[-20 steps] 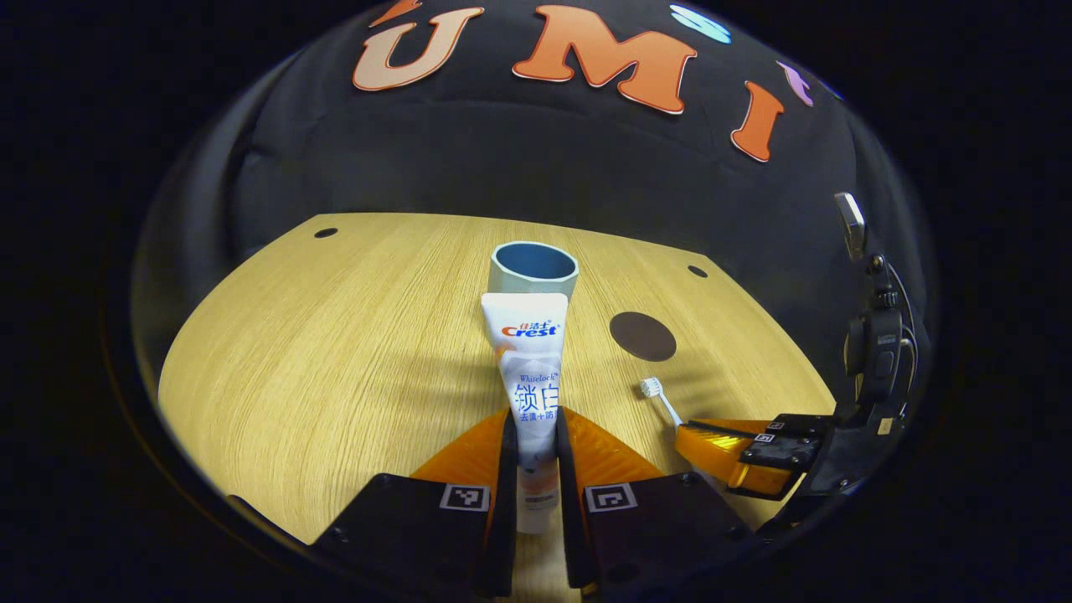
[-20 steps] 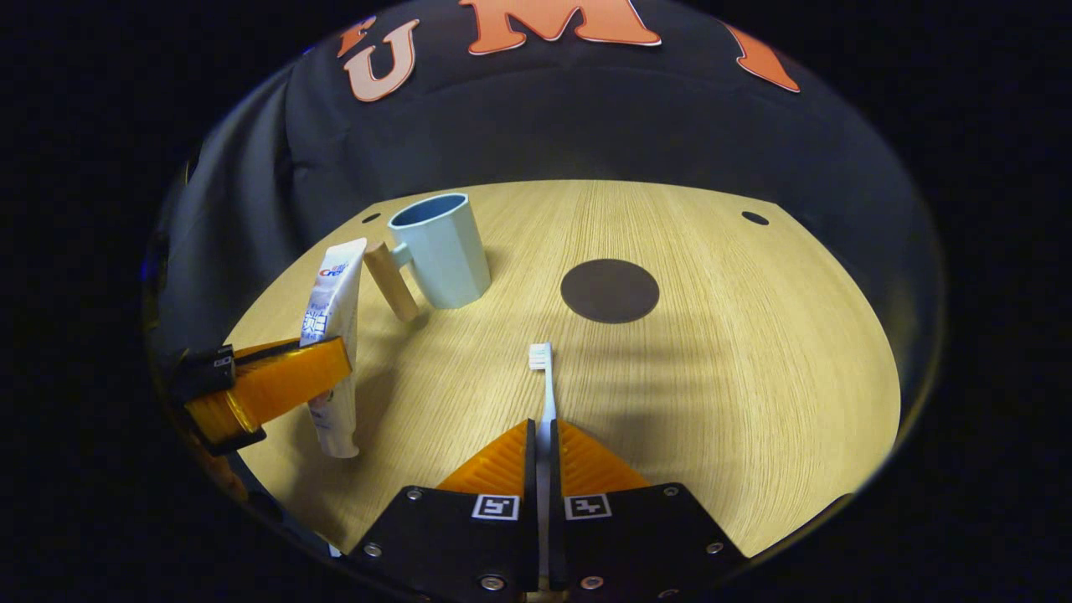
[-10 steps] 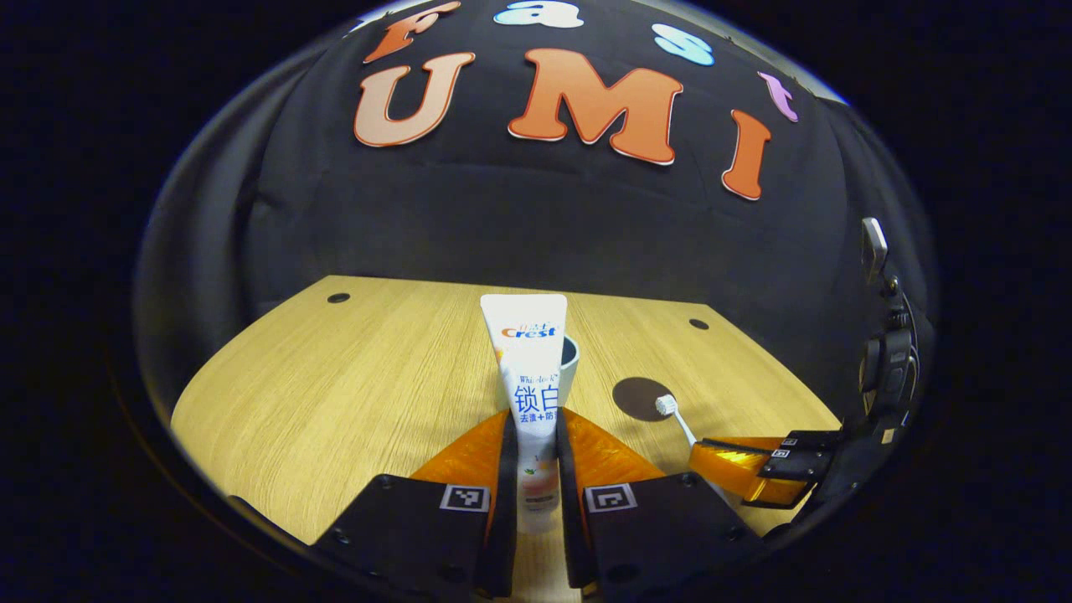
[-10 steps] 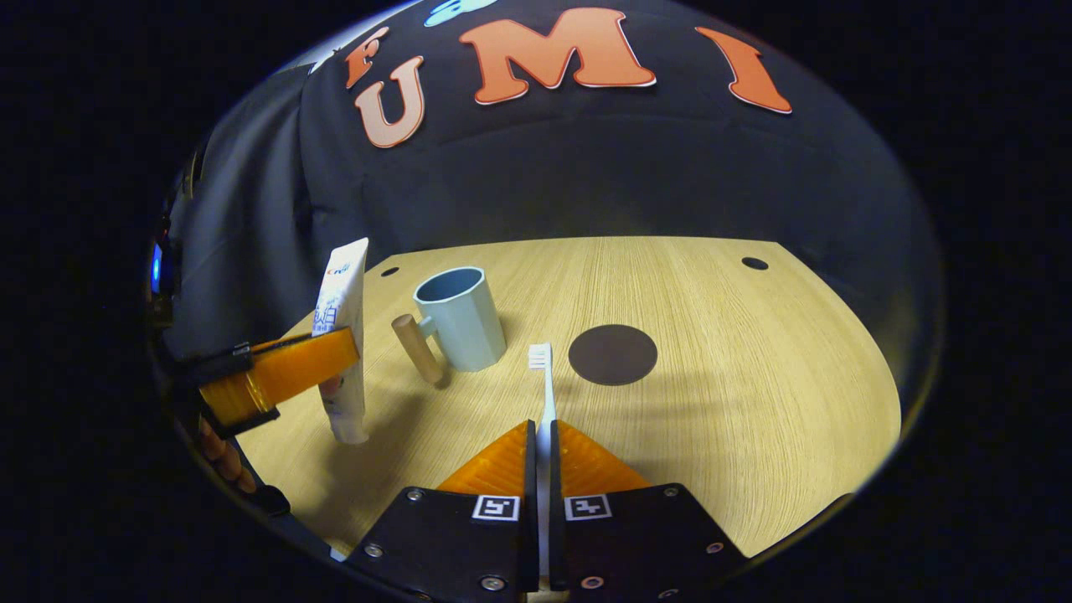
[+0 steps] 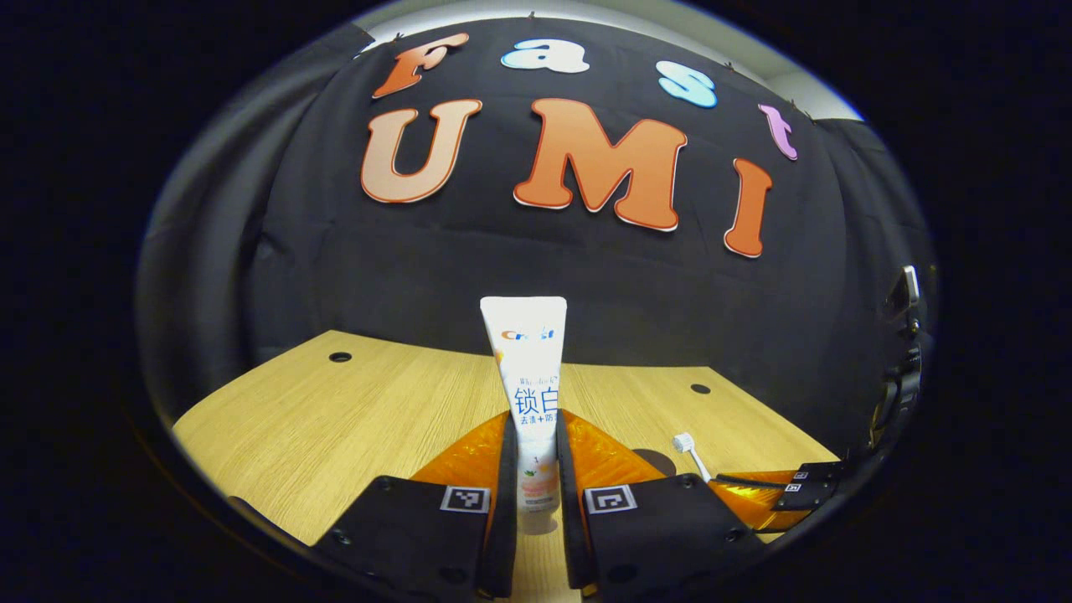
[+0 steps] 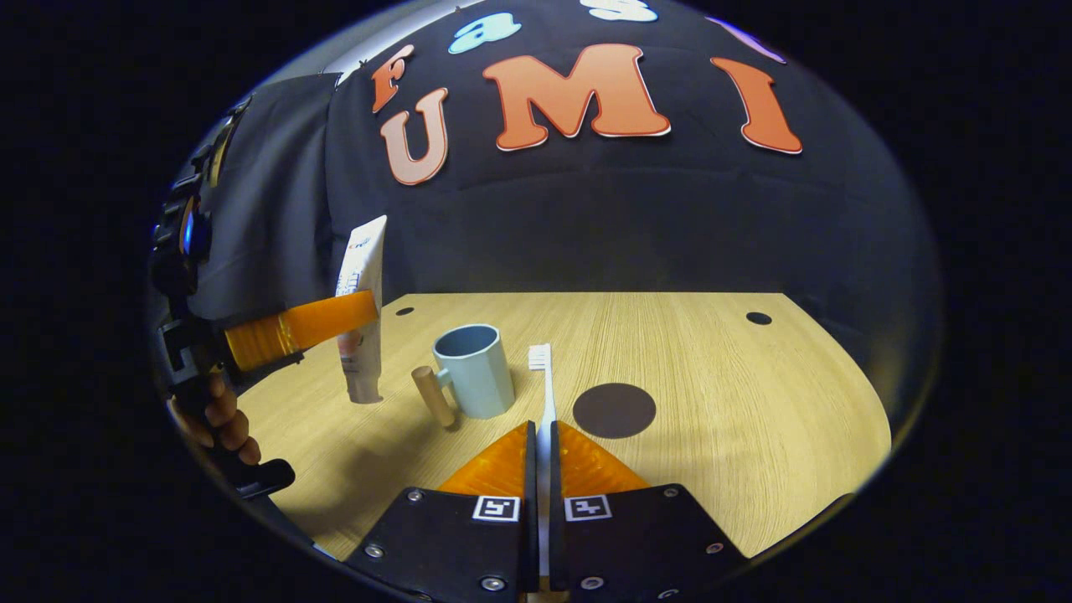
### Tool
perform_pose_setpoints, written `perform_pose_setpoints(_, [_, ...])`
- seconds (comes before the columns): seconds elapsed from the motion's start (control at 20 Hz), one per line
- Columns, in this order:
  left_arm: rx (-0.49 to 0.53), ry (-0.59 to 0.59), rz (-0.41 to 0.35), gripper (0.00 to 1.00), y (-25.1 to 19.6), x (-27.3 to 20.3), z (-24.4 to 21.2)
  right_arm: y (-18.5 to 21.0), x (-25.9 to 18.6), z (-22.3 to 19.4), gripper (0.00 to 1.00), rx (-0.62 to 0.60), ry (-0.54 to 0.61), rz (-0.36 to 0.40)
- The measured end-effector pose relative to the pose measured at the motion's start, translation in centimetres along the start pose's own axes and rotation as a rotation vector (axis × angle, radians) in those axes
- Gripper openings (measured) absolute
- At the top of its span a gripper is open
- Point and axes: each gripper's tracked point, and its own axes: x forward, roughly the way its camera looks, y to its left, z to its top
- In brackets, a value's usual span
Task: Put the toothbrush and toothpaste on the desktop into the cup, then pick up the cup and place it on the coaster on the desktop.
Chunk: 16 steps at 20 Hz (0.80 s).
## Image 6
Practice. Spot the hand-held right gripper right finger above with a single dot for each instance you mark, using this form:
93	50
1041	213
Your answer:
628	544

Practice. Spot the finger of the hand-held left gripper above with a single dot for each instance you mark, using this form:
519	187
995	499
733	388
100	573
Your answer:
301	328

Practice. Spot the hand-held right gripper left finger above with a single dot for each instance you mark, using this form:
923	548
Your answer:
469	548

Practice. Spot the white toothpaste tube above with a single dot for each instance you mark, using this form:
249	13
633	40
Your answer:
366	260

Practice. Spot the dark round coaster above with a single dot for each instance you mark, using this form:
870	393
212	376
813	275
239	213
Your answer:
614	410

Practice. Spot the white toothbrush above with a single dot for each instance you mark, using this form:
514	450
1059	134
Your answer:
548	394

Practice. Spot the black backdrop cloth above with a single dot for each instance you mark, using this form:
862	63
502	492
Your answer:
603	226

